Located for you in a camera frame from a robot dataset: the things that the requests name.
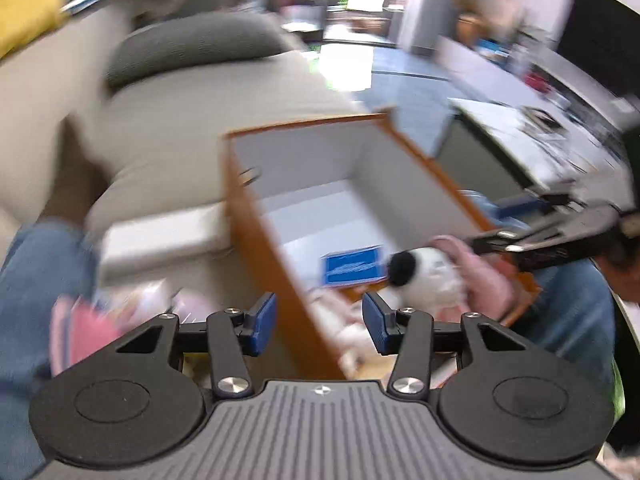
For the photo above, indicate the pink plush pouch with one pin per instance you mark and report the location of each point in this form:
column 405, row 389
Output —
column 85, row 332

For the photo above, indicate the marble coffee table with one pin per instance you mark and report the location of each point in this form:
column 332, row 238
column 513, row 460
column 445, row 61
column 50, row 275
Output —
column 495, row 130

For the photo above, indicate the white marble tv stand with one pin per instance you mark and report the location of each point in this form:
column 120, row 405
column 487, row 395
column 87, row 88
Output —
column 470, row 65

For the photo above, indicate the grey houndstooth cushion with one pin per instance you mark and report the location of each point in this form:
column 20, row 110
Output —
column 190, row 45

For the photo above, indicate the white crochet bunny doll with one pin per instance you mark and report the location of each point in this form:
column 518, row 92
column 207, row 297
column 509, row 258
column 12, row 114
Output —
column 340, row 327

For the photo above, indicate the person's leg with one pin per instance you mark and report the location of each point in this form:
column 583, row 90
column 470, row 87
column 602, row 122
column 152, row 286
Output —
column 575, row 320
column 30, row 310

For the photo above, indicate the person's right leg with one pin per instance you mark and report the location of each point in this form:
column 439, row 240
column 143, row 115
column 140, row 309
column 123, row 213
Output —
column 575, row 320

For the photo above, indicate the orange cardboard box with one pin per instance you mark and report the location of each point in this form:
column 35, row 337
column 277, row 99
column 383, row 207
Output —
column 260, row 260

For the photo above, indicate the brown sock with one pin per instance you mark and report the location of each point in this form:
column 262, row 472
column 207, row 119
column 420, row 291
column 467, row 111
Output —
column 70, row 185

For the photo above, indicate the brown vase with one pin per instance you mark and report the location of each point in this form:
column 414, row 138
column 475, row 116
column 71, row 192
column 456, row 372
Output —
column 470, row 22

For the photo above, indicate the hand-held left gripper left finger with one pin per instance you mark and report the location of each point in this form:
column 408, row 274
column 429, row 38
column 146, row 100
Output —
column 262, row 322

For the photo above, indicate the books with dark cover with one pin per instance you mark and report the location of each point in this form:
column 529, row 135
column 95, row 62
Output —
column 545, row 121

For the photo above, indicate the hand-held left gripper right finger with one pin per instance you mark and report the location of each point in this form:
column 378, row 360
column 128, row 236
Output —
column 377, row 322

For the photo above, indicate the person's left leg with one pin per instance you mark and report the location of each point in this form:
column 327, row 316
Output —
column 30, row 310

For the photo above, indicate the yellow cushion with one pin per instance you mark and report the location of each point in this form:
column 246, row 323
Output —
column 25, row 5

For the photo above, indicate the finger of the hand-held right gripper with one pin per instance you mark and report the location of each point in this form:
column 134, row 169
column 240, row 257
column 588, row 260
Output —
column 550, row 245
column 560, row 196

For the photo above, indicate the white flat box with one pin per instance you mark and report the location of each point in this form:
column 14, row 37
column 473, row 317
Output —
column 160, row 240

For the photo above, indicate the black television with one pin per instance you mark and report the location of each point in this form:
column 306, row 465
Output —
column 600, row 45

